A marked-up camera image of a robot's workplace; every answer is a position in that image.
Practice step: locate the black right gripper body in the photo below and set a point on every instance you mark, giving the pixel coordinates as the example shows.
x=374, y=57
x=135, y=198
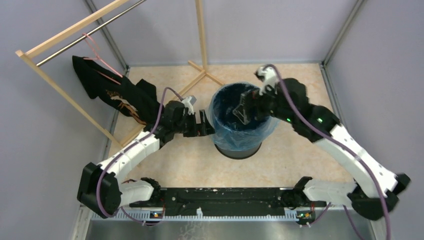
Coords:
x=274, y=110

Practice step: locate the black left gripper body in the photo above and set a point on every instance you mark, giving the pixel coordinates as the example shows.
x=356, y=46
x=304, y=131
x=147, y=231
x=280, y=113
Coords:
x=179, y=125

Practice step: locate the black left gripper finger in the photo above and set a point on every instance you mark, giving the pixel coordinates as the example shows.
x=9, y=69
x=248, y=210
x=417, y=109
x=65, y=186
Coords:
x=199, y=130
x=203, y=117

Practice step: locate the blue plastic trash bag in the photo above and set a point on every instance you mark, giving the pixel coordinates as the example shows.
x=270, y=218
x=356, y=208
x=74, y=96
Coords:
x=230, y=133

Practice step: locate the dark grey trash bin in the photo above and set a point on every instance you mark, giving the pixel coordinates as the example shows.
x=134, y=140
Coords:
x=238, y=154

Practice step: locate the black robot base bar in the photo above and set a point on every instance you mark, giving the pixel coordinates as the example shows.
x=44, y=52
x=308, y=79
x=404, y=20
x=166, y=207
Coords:
x=227, y=201

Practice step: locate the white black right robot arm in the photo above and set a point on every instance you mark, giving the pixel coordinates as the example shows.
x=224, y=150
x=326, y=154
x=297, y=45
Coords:
x=374, y=190

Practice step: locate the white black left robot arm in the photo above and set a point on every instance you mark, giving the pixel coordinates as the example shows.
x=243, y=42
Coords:
x=102, y=186

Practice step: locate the black garment with print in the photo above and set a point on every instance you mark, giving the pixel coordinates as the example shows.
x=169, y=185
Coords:
x=138, y=101

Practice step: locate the pink clothes hanger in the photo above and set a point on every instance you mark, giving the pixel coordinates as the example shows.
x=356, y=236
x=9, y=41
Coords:
x=95, y=49

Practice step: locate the metal hanging rod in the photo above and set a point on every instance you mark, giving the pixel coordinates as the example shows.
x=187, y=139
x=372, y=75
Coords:
x=96, y=16

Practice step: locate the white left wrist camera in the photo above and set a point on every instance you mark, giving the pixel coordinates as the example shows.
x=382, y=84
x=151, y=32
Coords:
x=188, y=103

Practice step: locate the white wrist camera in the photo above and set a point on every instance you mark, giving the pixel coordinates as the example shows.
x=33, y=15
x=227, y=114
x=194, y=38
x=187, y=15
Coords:
x=188, y=103
x=269, y=78

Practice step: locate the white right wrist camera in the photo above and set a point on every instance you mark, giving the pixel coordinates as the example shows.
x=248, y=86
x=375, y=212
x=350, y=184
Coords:
x=269, y=78

